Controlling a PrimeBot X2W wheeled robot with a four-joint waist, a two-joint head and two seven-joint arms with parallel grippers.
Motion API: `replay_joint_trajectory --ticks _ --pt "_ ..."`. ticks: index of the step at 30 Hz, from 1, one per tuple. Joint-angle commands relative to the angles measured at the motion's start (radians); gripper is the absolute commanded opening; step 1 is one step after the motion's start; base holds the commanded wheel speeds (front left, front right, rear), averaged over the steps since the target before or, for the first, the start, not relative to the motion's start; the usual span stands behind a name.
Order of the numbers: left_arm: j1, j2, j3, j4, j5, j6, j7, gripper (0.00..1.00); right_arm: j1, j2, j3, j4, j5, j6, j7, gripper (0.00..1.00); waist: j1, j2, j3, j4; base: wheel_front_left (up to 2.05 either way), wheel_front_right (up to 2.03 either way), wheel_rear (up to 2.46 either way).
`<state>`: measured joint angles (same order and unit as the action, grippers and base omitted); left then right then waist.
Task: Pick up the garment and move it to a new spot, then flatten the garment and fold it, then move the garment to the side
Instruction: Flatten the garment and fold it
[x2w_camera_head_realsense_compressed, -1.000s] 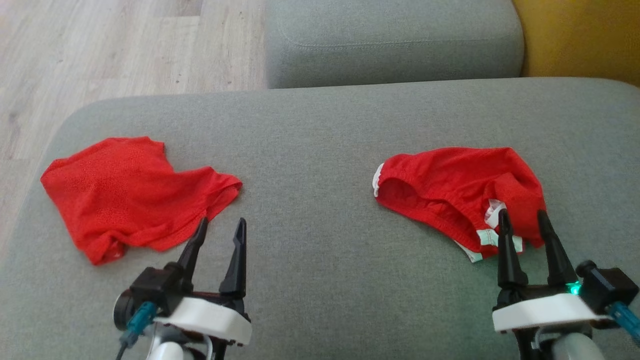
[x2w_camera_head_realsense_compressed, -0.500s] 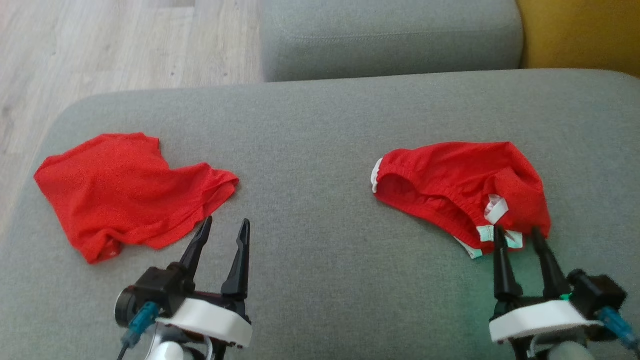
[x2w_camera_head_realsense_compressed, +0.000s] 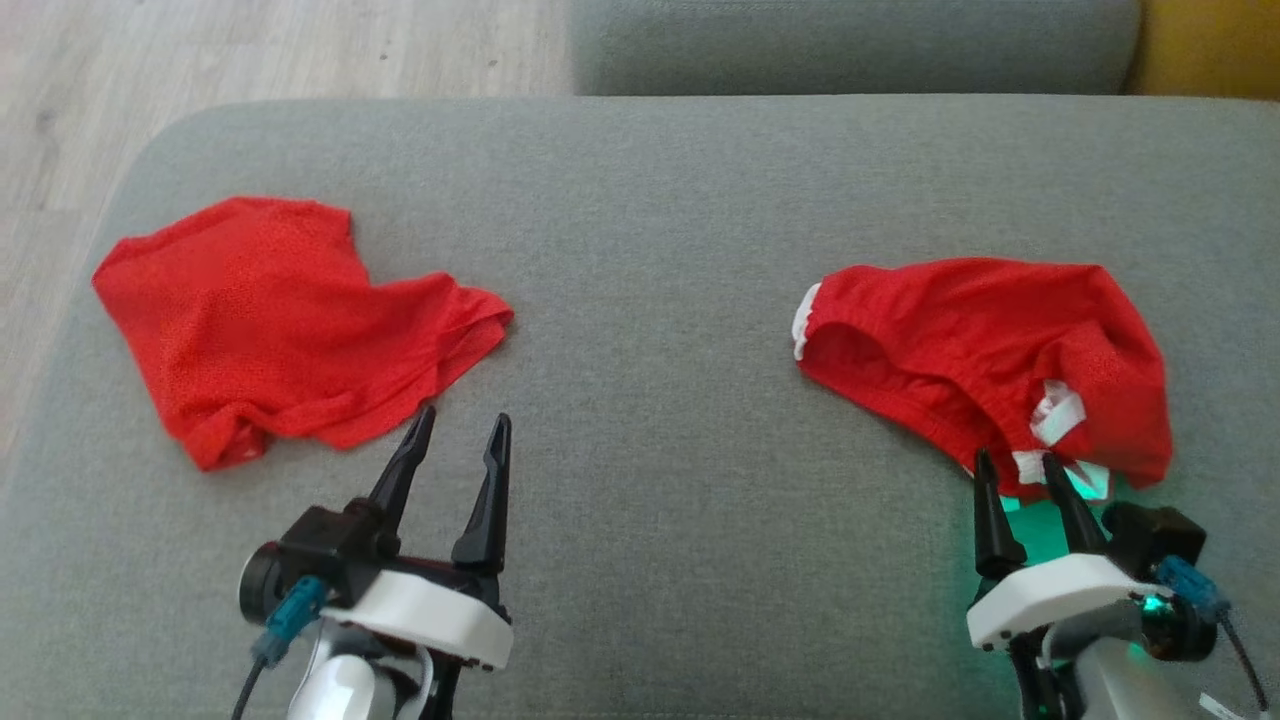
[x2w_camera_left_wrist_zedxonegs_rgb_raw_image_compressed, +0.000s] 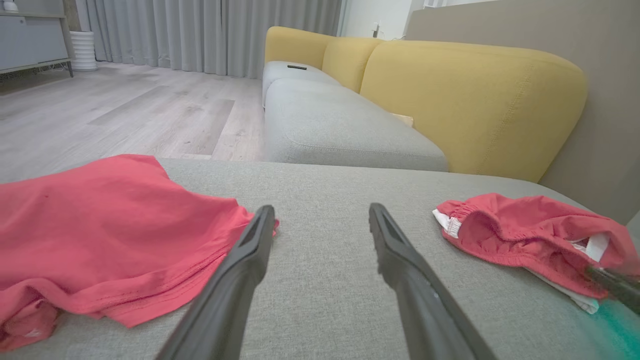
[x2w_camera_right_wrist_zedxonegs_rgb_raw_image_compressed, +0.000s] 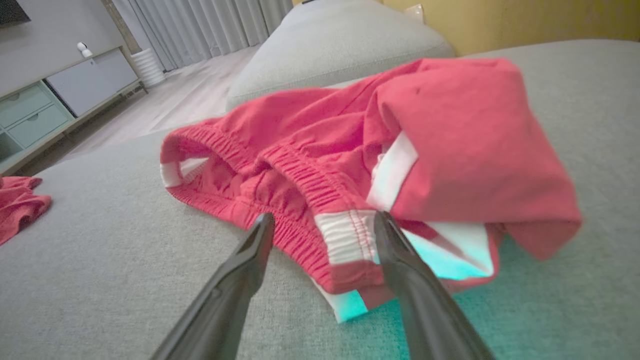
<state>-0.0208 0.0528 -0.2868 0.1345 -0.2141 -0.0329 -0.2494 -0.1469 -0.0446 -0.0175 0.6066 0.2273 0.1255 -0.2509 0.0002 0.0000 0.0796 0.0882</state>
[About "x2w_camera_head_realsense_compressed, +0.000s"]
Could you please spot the large yellow sofa backrest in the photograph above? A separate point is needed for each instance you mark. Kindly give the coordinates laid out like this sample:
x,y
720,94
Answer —
x,y
1210,45

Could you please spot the large grey sofa seat cushion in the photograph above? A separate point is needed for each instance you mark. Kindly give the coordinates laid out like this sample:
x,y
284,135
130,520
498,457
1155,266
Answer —
x,y
850,45

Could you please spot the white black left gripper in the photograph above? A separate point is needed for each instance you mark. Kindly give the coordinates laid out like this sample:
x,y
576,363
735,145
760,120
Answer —
x,y
430,610

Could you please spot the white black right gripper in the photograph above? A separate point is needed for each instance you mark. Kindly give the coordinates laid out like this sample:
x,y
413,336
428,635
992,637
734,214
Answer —
x,y
1050,595

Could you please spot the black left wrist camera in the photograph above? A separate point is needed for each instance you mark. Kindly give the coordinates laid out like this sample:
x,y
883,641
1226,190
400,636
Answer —
x,y
320,545

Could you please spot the red jersey garment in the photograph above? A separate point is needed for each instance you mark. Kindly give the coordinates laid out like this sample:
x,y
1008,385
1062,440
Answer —
x,y
260,320

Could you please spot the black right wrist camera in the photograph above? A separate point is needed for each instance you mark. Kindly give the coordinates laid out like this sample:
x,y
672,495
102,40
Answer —
x,y
1160,540

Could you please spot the red garment with white band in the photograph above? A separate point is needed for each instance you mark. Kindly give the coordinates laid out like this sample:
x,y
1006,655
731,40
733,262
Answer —
x,y
980,330

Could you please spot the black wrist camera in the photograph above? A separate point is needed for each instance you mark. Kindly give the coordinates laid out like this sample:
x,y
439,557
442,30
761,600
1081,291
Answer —
x,y
1160,540
320,545

